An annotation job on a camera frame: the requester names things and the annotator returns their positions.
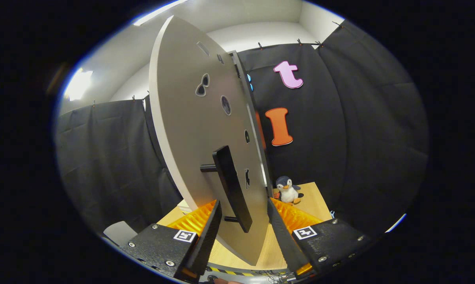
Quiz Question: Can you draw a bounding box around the beige shoe cabinet door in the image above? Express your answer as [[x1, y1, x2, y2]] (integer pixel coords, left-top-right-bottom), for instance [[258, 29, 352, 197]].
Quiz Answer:
[[149, 16, 270, 266]]

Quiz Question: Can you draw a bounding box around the grey shoe cabinet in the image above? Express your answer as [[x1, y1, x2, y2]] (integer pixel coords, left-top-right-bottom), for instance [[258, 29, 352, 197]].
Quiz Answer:
[[229, 50, 273, 198]]

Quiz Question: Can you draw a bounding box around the penguin plush toy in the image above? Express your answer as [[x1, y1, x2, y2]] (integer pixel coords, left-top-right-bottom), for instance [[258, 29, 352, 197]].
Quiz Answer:
[[274, 176, 304, 205]]

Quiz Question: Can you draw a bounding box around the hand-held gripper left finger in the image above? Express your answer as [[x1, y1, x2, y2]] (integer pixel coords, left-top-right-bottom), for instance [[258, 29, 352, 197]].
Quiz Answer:
[[121, 199, 223, 281]]

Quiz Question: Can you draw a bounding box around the black backdrop cloth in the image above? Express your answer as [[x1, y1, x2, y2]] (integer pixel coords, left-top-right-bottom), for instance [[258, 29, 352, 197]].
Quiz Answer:
[[56, 20, 429, 237]]

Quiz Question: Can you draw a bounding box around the black door handle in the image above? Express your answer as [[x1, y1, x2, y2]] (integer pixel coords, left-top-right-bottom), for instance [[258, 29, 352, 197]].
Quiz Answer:
[[200, 146, 253, 233]]

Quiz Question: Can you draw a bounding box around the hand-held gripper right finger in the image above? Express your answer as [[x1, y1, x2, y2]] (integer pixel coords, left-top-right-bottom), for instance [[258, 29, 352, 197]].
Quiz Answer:
[[267, 197, 374, 277]]

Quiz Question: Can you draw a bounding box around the grey flat panel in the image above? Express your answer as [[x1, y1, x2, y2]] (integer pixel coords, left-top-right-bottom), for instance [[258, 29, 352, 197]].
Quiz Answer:
[[103, 221, 138, 247]]

